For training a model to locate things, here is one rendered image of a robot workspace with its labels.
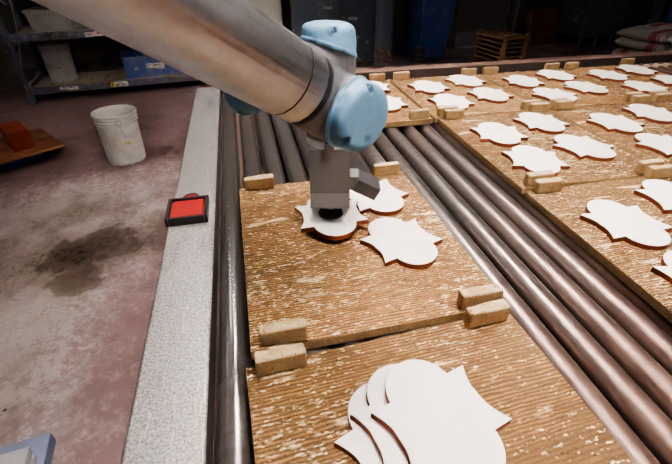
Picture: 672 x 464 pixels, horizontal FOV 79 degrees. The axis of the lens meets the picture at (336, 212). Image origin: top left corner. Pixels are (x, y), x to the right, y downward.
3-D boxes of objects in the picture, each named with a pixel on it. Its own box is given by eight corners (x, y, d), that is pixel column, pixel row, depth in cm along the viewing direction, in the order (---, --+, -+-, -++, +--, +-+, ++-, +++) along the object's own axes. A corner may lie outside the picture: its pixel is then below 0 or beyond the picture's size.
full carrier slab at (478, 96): (433, 123, 118) (435, 108, 115) (389, 83, 151) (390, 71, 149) (542, 114, 124) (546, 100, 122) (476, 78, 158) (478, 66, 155)
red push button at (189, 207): (170, 224, 76) (169, 218, 75) (174, 207, 81) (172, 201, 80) (204, 220, 77) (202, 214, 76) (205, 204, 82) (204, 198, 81)
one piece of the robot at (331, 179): (387, 128, 58) (380, 223, 67) (381, 107, 66) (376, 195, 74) (302, 127, 58) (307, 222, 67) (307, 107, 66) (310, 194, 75)
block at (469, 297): (460, 312, 55) (464, 297, 53) (454, 302, 56) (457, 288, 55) (501, 304, 56) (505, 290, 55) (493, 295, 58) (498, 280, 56)
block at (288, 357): (256, 379, 46) (254, 363, 45) (255, 365, 48) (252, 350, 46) (308, 367, 48) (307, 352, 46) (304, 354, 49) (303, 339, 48)
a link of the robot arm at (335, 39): (283, 22, 55) (332, 16, 60) (289, 103, 61) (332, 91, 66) (320, 30, 50) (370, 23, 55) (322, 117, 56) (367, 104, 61)
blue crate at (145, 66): (127, 79, 439) (121, 58, 427) (124, 71, 471) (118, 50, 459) (187, 72, 463) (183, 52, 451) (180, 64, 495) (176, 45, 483)
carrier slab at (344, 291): (252, 360, 50) (250, 352, 50) (239, 195, 84) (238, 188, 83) (506, 312, 57) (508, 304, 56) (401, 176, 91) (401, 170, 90)
